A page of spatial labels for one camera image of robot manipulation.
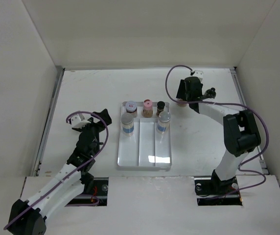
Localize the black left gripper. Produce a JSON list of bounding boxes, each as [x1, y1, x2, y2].
[[77, 109, 111, 141]]

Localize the black stopper jar brown contents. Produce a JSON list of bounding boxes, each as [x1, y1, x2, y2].
[[177, 99, 187, 107]]

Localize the black stopper jar white contents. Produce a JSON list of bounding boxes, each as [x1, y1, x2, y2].
[[207, 88, 216, 99]]

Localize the white cap blue label jar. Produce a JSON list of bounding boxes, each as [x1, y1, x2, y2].
[[121, 113, 134, 136]]

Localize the grey lid sauce jar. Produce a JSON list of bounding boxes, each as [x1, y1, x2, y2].
[[125, 101, 138, 118]]

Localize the black cap red label bottle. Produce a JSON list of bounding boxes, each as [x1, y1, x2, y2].
[[156, 101, 165, 116]]

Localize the pink cap spice jar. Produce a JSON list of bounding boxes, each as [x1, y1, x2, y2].
[[142, 99, 153, 118]]

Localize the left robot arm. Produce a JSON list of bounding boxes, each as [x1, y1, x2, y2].
[[4, 109, 112, 235]]

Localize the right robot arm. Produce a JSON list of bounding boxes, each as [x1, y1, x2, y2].
[[176, 76, 261, 196]]

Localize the white divided organizer tray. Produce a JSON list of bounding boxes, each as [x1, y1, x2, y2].
[[117, 101, 172, 171]]

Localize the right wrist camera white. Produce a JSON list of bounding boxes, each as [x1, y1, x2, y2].
[[190, 70, 204, 81]]

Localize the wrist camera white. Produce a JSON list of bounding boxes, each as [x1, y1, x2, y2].
[[190, 70, 204, 81], [67, 114, 91, 130]]

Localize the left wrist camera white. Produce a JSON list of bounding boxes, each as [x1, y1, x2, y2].
[[67, 114, 91, 130]]

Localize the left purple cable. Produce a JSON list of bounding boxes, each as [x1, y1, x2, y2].
[[3, 111, 109, 231]]

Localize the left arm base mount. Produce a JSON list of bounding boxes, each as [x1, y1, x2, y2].
[[67, 178, 109, 207]]

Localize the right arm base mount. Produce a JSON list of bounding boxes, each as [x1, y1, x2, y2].
[[194, 177, 242, 206]]

